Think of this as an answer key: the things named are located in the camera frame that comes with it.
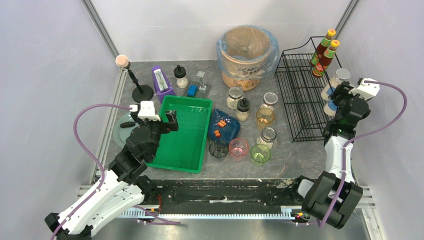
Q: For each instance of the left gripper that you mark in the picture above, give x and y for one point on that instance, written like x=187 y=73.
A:
x=167 y=122

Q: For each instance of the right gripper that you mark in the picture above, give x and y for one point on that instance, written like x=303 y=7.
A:
x=342 y=93

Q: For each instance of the tall bead jar silver lid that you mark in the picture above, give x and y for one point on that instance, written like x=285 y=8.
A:
x=330 y=108

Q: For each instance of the sauce bottle yellow cap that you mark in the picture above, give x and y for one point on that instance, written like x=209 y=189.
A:
x=323 y=45
x=321 y=63

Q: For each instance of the black-lid shaker jar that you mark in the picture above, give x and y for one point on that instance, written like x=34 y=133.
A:
x=242 y=109
x=180 y=74

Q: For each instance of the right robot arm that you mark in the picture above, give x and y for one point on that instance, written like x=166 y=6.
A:
x=333 y=196

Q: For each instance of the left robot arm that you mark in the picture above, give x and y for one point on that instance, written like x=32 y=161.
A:
x=121 y=186

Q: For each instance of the green plastic tray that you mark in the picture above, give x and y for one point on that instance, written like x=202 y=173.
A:
x=183 y=150

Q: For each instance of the purple metronome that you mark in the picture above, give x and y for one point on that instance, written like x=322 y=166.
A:
x=161 y=83

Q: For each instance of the grey lego baseplate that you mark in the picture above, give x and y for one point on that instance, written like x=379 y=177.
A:
x=199 y=94

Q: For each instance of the blue lego brick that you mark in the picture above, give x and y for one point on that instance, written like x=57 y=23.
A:
x=192 y=90

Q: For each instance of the black stand wooden ball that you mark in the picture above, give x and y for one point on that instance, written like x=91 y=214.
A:
x=141 y=92

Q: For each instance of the grey lego tower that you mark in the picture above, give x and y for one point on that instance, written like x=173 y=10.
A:
x=202 y=87

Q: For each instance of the dark spiky food piece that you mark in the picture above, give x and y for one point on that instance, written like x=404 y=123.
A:
x=127 y=124

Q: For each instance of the dark blue plate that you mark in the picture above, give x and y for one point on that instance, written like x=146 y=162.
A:
x=222 y=126

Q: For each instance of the dark clear glass cup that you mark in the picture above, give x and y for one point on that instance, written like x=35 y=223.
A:
x=218 y=148

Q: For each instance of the light blue plate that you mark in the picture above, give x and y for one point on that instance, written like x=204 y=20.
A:
x=120 y=135

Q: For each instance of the pink glass cup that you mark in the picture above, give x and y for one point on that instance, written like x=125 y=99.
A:
x=238 y=148

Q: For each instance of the glass rice jar left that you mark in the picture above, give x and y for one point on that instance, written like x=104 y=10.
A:
x=235 y=93

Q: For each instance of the round glass rice jar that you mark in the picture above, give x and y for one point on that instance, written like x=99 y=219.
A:
x=270 y=101

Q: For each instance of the amber glass cup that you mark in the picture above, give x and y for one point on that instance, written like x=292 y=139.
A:
x=264 y=117

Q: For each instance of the glass rice jar front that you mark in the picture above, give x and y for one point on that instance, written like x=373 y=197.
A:
x=267 y=137

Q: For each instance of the green glass cup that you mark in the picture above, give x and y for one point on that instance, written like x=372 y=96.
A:
x=260 y=154

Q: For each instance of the tan capybara trash bin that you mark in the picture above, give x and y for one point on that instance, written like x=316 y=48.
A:
x=247 y=54

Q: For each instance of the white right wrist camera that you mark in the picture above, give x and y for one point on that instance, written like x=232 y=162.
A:
x=367 y=88

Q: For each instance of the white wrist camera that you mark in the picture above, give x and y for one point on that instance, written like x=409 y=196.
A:
x=144 y=110
x=367 y=88

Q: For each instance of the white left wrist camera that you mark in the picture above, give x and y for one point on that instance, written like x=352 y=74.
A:
x=144 y=110

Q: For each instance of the black wire rack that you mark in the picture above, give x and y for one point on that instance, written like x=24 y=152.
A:
x=301 y=91

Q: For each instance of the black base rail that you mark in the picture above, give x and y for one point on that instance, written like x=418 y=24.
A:
x=224 y=196

